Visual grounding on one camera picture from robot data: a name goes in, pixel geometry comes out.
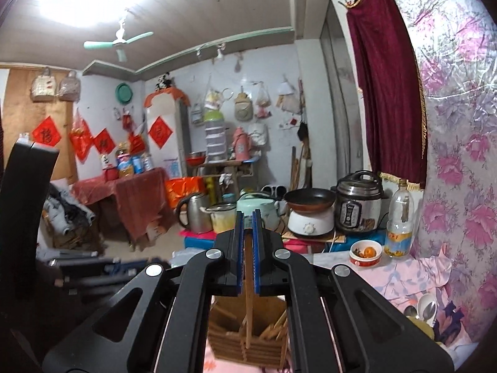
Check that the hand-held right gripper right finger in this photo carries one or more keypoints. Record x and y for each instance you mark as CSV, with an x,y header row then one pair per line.
x,y
257,256

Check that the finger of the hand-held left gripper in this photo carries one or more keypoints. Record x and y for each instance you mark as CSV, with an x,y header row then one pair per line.
x,y
23,202

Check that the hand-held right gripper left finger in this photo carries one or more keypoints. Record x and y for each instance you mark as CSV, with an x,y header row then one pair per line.
x,y
240,256

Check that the wooden chopstick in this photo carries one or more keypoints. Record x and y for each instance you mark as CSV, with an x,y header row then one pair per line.
x,y
248,264

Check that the pile of wooden chopsticks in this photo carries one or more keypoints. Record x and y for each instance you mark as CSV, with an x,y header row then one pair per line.
x,y
273,330

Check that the wooden utensil holder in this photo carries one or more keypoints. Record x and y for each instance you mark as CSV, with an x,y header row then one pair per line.
x,y
229,342

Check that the steel cooking pot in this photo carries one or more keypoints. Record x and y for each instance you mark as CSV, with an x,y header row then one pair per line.
x,y
221,219

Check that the pile of clothes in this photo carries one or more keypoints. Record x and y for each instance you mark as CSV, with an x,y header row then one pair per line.
x,y
66,209

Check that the blue plastic box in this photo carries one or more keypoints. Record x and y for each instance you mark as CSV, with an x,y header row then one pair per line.
x,y
198,241

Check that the pale green rice cooker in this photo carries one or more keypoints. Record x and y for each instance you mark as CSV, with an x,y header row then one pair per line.
x,y
268,209

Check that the stainless steel kettle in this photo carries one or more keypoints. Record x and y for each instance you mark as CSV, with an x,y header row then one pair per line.
x,y
196,213

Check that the white slipper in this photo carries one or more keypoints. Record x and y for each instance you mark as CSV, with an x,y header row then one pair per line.
x,y
280,192
267,191

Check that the red paper diamond decoration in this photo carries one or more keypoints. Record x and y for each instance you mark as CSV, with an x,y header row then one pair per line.
x,y
46,132
160,132
105,142

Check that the dark frying pan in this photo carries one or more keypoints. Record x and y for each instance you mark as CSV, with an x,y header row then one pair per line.
x,y
310,200

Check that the red knot decoration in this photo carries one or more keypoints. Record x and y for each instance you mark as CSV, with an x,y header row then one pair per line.
x,y
81,140

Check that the orange gift box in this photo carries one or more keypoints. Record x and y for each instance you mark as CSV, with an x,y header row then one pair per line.
x,y
184,192

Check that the blue table cover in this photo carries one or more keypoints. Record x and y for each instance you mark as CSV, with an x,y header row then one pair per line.
x,y
341,244

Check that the red jar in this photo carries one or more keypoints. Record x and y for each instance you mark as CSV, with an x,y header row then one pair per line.
x,y
110,173

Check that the wooden side table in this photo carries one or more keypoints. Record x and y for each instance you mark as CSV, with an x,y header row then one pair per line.
x,y
233,163

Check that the leaning wooden sticks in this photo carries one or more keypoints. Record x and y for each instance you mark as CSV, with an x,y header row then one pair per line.
x,y
301,171

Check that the wooden door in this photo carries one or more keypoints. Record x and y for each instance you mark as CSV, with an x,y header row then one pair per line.
x,y
15,105

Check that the red basin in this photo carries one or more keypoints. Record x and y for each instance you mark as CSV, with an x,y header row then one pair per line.
x,y
195,160

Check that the red and white bowl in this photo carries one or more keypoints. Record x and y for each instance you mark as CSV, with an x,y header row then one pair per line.
x,y
365,261

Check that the yellow oil bottle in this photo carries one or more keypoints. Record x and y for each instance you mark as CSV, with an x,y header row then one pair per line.
x,y
125,165

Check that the red cloth covered table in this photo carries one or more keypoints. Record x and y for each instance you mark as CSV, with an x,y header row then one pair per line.
x,y
132,198

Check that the pink thermos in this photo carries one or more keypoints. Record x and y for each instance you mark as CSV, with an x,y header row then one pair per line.
x,y
240,145

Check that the woven hanging bag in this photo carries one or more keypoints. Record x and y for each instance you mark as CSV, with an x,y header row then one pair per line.
x,y
42,87
69,87

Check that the stack of steamer trays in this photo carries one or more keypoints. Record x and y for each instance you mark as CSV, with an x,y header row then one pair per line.
x,y
215,140

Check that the white printed bag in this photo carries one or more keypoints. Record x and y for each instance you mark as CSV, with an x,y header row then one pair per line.
x,y
258,134

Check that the white refrigerator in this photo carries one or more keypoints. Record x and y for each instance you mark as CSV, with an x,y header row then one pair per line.
x,y
178,136

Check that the beige hanging bag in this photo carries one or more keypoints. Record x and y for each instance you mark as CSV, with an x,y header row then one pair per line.
x,y
243,108

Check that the clear plastic bottle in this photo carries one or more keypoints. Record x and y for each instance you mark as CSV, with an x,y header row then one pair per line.
x,y
400,217

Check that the green plate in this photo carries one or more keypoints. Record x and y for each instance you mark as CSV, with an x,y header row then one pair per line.
x,y
124,93

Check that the hanging plastic bag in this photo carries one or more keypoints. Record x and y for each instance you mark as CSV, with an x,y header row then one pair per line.
x,y
212,99
263,101
289,101

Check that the white ceramic spoon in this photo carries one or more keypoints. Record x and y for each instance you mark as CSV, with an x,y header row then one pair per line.
x,y
427,299

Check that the orange cloth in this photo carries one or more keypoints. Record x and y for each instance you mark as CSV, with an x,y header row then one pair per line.
x,y
171,94

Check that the panda plush toy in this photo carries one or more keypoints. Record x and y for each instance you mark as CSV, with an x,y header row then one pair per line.
x,y
165,81

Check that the green ceiling fan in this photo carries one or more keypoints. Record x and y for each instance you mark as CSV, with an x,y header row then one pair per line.
x,y
120,40

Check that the dark purple scrunchie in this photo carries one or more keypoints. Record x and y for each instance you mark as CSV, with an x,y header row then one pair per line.
x,y
450,318

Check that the dark red curtain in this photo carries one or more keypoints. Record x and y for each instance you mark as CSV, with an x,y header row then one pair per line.
x,y
388,85

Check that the floral foil sheet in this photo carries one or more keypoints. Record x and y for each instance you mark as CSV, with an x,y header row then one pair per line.
x,y
458,124

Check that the wall lamp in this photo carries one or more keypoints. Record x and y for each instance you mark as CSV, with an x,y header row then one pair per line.
x,y
220,52

